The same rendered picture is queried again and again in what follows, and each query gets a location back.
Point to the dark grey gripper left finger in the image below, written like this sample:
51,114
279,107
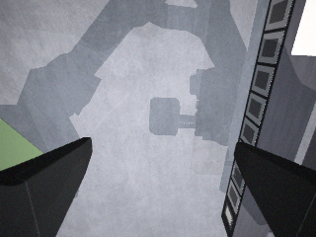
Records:
36,195

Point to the white keyhole plate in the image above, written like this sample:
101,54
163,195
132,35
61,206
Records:
270,234

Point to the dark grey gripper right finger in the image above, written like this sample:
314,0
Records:
284,191

